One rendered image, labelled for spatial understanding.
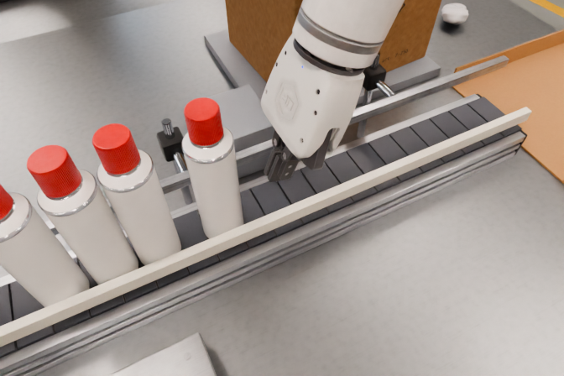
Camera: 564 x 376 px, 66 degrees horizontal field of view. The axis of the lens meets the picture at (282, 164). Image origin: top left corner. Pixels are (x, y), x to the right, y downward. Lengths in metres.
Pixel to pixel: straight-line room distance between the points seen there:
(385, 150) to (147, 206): 0.36
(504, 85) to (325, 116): 0.55
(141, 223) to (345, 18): 0.28
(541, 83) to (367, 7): 0.62
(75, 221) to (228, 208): 0.16
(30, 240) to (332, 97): 0.30
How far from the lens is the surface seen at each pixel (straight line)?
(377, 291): 0.59
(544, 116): 0.89
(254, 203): 0.59
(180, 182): 0.52
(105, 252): 0.49
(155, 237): 0.49
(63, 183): 0.41
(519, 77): 0.95
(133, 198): 0.43
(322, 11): 0.39
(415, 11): 0.80
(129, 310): 0.54
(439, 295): 0.61
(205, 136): 0.41
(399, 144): 0.67
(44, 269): 0.49
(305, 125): 0.43
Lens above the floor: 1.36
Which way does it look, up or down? 50 degrees down
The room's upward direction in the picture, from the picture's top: straight up
